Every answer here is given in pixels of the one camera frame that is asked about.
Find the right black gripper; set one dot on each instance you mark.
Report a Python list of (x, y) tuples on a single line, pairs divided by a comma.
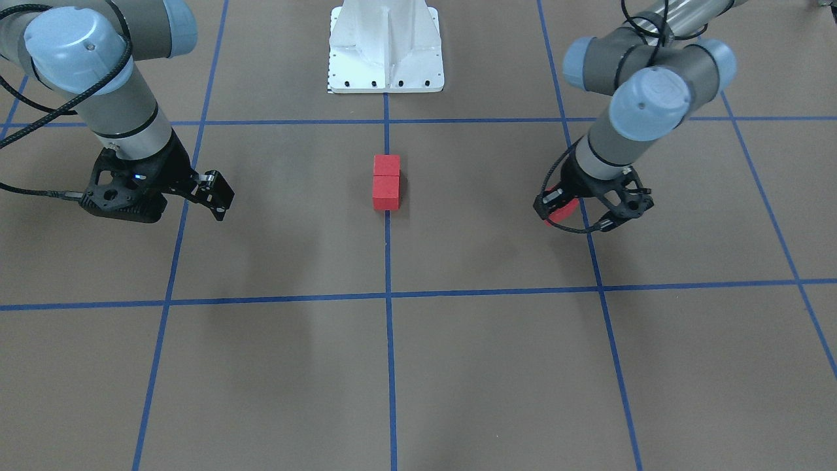
[(171, 169)]

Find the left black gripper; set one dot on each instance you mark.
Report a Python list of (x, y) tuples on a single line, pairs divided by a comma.
[(584, 181)]

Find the red cube block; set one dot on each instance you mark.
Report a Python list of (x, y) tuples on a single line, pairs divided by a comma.
[(558, 207), (386, 192)]

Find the red cube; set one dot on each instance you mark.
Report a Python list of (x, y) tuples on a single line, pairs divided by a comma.
[(386, 165)]

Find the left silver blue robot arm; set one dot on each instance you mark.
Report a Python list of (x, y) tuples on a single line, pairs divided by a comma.
[(658, 69)]

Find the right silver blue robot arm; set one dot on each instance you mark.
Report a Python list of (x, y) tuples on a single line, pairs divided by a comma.
[(87, 53)]

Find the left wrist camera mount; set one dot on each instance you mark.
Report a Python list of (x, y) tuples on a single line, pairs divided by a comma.
[(625, 197)]

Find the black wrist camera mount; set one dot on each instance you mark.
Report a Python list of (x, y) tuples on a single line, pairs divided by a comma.
[(122, 191)]

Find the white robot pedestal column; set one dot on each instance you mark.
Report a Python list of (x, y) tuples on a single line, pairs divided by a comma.
[(385, 47)]

